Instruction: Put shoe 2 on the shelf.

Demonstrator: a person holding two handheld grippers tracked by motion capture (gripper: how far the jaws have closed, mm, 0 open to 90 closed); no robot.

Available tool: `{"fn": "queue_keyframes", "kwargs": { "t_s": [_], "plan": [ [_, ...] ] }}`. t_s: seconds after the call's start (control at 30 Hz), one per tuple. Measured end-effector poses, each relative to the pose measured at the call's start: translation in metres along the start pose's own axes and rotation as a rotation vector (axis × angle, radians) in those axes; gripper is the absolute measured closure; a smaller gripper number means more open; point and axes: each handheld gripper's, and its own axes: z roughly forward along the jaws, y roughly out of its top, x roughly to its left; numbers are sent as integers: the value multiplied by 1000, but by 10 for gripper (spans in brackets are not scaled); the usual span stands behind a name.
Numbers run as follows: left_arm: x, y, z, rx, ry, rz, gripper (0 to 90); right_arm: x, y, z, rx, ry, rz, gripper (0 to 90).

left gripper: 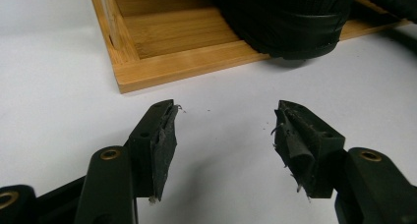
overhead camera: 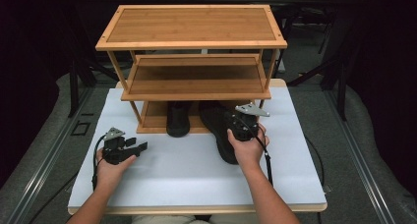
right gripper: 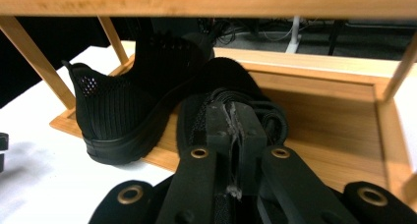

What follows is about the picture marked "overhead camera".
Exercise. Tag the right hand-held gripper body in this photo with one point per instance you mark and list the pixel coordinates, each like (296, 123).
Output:
(246, 125)

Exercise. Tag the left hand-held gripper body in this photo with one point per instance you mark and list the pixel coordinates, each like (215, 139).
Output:
(114, 150)

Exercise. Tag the black knit sneaker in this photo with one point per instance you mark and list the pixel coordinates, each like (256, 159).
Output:
(178, 121)
(219, 132)

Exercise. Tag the wooden three-tier shoe rack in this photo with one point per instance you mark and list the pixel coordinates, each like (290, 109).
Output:
(193, 24)

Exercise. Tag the person's left hand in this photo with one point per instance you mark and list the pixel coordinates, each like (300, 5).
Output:
(111, 173)

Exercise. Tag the person's right hand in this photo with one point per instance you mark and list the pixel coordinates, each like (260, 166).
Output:
(247, 150)

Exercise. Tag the white table mat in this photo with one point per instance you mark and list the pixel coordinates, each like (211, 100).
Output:
(183, 178)

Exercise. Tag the black metal stand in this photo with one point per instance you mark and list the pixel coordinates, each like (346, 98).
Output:
(73, 86)
(341, 80)

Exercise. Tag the person's beige trousers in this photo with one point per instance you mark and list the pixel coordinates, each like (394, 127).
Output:
(196, 219)

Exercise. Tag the black floor socket frame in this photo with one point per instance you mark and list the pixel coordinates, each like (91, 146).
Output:
(81, 128)

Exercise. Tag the metal floor rail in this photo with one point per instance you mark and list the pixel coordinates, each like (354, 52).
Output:
(360, 158)
(49, 158)

